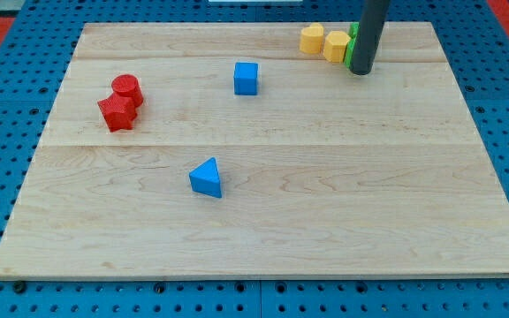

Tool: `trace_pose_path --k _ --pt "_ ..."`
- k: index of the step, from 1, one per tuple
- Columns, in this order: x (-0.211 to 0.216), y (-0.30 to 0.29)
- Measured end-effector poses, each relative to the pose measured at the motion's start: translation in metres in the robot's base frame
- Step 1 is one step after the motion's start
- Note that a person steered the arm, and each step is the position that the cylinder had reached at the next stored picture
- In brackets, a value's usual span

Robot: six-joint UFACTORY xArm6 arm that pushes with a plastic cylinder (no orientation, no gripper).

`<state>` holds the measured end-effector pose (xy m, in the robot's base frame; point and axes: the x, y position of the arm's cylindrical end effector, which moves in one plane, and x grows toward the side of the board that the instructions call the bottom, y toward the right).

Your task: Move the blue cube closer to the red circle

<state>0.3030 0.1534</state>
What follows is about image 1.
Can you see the blue cube block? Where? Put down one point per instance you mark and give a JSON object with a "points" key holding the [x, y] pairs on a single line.
{"points": [[245, 78]]}

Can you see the blue triangular prism block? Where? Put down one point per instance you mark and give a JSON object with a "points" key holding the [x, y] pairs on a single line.
{"points": [[205, 179]]}

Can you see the light wooden board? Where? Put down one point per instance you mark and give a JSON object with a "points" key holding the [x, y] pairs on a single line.
{"points": [[325, 175]]}

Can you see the yellow heart block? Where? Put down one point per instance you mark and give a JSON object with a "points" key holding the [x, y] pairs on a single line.
{"points": [[311, 39]]}

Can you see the green block lower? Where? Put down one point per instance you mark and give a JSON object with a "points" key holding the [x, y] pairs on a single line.
{"points": [[349, 53]]}

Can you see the green block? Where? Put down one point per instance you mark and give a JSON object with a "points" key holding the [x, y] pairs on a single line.
{"points": [[353, 30], [349, 53]]}

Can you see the yellow hexagon block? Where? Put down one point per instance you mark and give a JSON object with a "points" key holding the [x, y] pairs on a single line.
{"points": [[334, 48]]}

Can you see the red star block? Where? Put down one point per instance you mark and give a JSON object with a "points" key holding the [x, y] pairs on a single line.
{"points": [[118, 112]]}

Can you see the red cylinder block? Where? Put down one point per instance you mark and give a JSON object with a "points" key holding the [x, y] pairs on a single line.
{"points": [[127, 85]]}

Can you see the green block upper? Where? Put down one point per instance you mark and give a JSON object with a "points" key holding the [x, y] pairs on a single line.
{"points": [[353, 30]]}

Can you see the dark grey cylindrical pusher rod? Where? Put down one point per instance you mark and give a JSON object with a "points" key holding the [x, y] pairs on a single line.
{"points": [[371, 27]]}

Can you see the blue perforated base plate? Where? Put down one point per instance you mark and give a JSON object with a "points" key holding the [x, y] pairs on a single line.
{"points": [[33, 60]]}

